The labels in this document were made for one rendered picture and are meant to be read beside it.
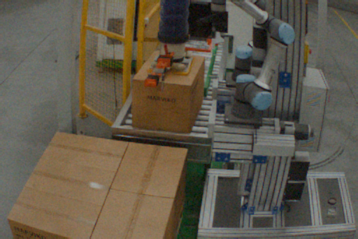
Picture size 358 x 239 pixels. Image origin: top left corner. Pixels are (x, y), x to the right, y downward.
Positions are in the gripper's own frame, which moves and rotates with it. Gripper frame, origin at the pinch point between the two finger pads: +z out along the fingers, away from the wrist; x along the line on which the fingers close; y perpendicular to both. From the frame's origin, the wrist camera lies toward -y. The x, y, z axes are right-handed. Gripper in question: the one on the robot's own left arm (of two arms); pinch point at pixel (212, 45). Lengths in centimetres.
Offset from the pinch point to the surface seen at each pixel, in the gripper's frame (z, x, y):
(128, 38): 50, 150, -72
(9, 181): 152, 62, -172
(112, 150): 98, 53, -63
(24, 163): 152, 97, -166
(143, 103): 74, 80, -46
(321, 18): 55, 348, 141
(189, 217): 152, 56, -8
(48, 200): 98, -18, -94
